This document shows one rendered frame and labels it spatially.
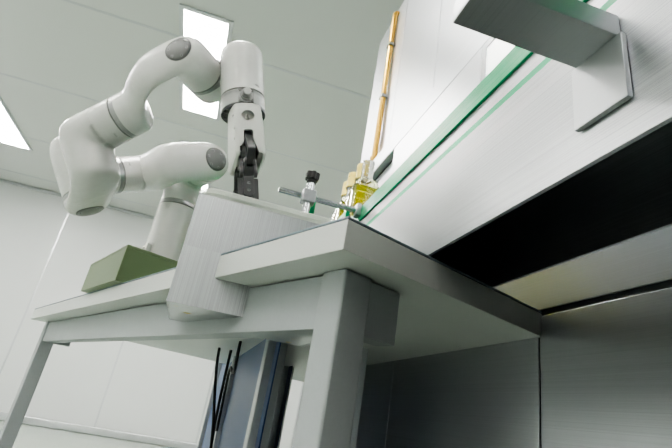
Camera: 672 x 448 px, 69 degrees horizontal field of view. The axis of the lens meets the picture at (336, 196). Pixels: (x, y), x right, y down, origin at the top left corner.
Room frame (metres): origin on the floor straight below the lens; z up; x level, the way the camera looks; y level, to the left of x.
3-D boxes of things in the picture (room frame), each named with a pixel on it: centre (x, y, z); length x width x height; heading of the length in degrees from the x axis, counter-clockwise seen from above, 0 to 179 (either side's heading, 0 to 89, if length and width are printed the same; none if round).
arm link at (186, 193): (1.13, 0.37, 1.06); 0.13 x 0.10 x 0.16; 42
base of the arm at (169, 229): (1.13, 0.39, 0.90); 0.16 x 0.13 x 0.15; 122
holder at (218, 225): (0.75, 0.07, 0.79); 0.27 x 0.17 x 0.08; 102
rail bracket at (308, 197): (0.88, 0.03, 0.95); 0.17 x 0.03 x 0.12; 102
